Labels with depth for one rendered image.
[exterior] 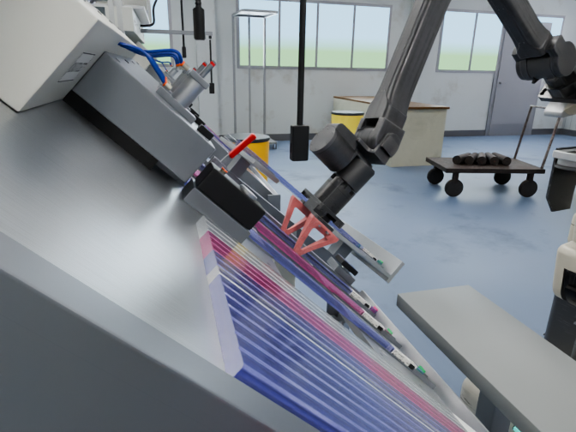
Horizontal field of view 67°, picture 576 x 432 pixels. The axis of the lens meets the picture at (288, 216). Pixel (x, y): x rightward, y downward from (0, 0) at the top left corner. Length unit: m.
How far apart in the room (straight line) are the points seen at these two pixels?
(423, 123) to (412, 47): 5.27
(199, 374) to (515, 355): 1.03
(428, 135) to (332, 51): 2.72
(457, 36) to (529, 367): 8.44
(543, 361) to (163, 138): 0.97
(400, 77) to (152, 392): 0.76
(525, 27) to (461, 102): 8.35
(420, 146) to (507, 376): 5.25
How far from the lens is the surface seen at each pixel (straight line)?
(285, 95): 7.89
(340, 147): 0.76
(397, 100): 0.84
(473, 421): 0.74
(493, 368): 1.10
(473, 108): 9.67
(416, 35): 0.89
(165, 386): 0.17
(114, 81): 0.45
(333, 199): 0.79
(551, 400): 1.06
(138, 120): 0.45
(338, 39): 8.17
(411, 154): 6.13
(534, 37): 1.18
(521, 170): 5.00
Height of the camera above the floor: 1.21
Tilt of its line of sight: 19 degrees down
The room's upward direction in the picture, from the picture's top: 1 degrees clockwise
